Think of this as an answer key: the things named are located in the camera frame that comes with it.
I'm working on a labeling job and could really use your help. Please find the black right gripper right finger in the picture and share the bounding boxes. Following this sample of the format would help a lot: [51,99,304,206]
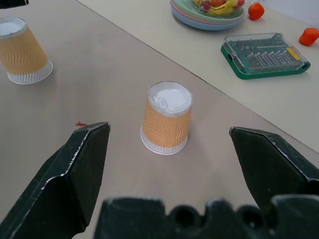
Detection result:
[229,126,319,212]

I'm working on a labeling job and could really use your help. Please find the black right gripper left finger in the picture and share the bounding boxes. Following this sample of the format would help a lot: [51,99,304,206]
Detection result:
[0,121,111,239]

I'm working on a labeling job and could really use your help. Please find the stack of pastel plates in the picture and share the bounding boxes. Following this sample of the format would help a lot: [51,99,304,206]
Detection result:
[170,0,245,31]

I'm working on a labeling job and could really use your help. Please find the green screwdriver bit case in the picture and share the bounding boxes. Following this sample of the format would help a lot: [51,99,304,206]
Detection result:
[220,32,311,81]

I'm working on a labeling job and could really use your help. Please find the orange ribbed paper cup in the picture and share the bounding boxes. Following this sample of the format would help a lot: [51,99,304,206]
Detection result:
[0,16,54,86]
[140,81,193,156]

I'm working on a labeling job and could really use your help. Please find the orange toy fruit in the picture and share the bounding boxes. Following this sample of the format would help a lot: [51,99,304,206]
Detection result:
[248,2,265,21]
[299,27,319,47]

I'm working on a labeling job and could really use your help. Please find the plastic toy fruit pile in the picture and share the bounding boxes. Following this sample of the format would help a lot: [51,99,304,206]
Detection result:
[193,0,246,16]

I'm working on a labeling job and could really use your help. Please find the black object at corner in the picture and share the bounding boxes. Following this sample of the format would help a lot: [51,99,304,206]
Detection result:
[0,0,29,6]

